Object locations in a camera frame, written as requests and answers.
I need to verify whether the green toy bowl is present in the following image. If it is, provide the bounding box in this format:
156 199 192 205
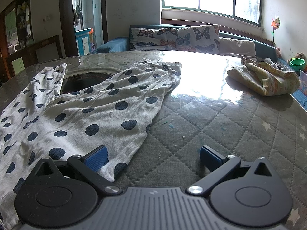
290 58 306 72

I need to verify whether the yellow folded cloth pile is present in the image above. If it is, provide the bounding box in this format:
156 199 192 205
227 57 300 97

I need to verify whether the grey stuffed toy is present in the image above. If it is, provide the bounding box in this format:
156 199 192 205
264 58 281 70

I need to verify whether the dark wooden side table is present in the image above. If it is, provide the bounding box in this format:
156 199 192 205
4 34 63 79

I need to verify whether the blue sofa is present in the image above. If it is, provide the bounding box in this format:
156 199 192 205
93 24 288 65

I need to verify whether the beige plain cushion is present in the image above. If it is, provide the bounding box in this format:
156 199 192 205
220 37 257 61

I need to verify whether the white navy polka dot garment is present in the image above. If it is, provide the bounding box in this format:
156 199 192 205
1 59 181 229

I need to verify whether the blue white storage cabinet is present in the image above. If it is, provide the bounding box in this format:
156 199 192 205
75 28 94 56

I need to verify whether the wooden display cabinet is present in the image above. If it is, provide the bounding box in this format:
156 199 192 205
1 0 33 80

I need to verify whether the colourful pinwheel toy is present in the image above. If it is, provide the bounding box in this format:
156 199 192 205
271 17 281 42

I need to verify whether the butterfly print cushion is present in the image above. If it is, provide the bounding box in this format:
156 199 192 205
129 24 220 55

